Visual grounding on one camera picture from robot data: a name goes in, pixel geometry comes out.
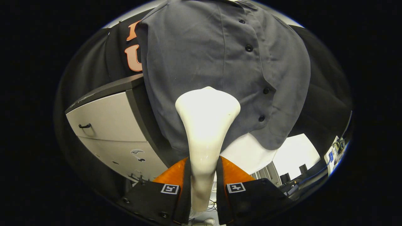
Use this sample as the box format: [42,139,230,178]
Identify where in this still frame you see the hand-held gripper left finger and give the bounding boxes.
[121,157,192,225]

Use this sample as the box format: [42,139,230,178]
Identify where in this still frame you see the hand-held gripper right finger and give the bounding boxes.
[216,156,292,226]

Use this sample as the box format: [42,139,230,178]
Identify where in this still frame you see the white garment steamer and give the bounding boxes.
[175,86,241,212]

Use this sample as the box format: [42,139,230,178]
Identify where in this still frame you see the grey button shirt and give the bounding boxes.
[135,0,311,157]

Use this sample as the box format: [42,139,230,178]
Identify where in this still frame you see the grey slatted box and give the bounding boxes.
[251,162,282,188]

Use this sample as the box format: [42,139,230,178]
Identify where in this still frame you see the white mannequin torso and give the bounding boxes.
[220,132,278,175]

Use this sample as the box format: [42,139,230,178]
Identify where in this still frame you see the plain white table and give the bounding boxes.
[273,133,321,181]

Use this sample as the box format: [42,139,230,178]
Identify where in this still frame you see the grey cabinet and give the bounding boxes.
[65,74,189,189]

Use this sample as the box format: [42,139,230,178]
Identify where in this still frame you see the cluttered white desk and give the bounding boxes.
[323,135,349,176]

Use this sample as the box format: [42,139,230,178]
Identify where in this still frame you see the black backdrop cloth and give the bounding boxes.
[55,17,354,201]

